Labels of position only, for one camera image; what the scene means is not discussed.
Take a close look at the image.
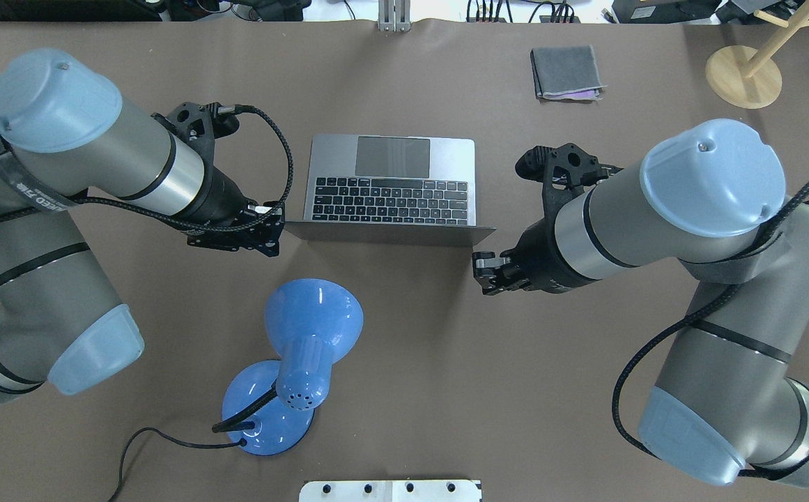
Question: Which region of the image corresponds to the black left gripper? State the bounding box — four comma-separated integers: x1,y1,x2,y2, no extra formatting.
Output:
195,166,258,227

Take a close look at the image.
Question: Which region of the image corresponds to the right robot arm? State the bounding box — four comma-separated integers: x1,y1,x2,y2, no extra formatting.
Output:
472,119,809,488

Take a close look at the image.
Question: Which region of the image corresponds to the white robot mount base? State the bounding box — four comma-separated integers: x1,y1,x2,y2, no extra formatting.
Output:
298,479,484,501

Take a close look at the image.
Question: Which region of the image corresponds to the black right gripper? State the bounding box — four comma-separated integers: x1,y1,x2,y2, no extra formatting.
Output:
473,225,594,296

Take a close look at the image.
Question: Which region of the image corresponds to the folded grey cloth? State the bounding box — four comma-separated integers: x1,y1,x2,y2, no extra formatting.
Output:
530,45,605,102

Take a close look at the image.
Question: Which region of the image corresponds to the wooden stand with round base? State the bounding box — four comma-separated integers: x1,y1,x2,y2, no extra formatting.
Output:
704,1,809,110

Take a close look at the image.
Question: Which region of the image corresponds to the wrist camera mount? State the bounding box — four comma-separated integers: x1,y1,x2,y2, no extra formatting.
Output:
514,143,622,213
151,102,293,257

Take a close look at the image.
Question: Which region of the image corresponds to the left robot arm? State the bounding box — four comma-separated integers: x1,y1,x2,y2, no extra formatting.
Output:
0,48,283,404

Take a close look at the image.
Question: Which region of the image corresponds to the braided black cable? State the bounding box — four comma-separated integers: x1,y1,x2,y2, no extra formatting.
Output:
611,165,809,461
0,105,295,234

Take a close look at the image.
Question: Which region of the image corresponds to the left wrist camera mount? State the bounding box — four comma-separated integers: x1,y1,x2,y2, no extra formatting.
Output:
151,102,293,257

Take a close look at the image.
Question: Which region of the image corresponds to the blue desk lamp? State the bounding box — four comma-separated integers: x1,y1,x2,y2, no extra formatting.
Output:
212,277,364,455

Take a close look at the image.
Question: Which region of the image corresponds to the aluminium camera post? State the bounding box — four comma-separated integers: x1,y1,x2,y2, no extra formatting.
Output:
378,0,411,33

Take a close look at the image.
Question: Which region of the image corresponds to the left braided black cable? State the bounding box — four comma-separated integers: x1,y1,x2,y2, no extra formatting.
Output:
0,105,295,234

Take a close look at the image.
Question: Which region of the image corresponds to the black lamp power cable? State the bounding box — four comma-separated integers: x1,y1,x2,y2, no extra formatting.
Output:
107,427,247,502

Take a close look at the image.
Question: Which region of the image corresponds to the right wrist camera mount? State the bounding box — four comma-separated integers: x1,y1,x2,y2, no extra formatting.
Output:
514,143,622,213

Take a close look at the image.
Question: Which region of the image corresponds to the silver grey laptop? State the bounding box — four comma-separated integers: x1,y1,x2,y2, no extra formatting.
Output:
284,134,494,248

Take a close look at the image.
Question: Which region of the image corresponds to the right braided black cable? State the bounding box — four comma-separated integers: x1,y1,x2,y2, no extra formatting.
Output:
611,165,809,461

